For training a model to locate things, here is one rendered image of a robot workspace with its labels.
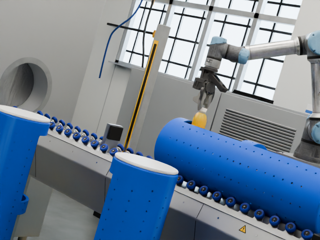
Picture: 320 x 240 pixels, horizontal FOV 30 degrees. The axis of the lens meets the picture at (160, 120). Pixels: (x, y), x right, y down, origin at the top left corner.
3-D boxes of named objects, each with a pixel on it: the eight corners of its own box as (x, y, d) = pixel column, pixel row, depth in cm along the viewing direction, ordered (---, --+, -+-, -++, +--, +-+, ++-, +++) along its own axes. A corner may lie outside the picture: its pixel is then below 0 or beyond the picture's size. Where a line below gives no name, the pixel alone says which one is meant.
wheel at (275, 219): (272, 215, 247) (271, 213, 246) (282, 219, 245) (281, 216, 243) (267, 224, 245) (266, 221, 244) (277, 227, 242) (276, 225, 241)
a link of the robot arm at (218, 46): (229, 39, 283) (212, 34, 283) (223, 61, 283) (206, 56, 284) (228, 40, 291) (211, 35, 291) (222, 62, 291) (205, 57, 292)
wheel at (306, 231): (304, 229, 238) (303, 226, 236) (315, 233, 235) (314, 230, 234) (299, 238, 236) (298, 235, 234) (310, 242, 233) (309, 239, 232)
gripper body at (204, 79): (200, 91, 295) (207, 67, 294) (214, 95, 289) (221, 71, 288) (191, 88, 289) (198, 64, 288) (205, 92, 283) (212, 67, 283)
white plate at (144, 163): (175, 165, 265) (175, 168, 265) (115, 148, 263) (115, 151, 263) (181, 176, 238) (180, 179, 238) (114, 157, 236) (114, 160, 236)
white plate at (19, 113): (14, 115, 276) (13, 117, 276) (61, 123, 297) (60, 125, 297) (-15, 101, 295) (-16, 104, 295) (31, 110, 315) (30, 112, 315)
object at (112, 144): (112, 152, 328) (119, 125, 327) (116, 154, 326) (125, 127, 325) (99, 150, 321) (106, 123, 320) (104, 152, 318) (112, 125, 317)
